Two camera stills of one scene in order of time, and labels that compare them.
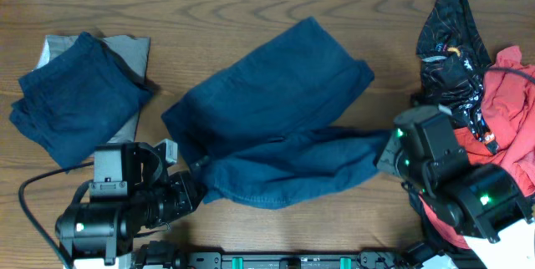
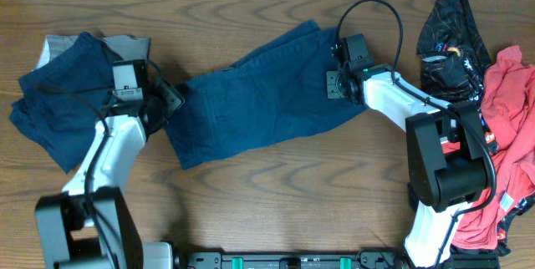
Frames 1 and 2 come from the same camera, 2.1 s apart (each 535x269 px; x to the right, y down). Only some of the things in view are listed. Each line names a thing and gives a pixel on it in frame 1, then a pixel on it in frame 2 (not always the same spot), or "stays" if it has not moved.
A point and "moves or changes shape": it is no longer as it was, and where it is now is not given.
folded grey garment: (131, 51) stays
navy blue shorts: (264, 131) moves or changes shape
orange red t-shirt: (508, 98) stays
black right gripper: (387, 156) -> (332, 90)
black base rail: (165, 255) stays
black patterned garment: (454, 57) stays
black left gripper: (186, 192) -> (170, 97)
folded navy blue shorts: (77, 103) stays
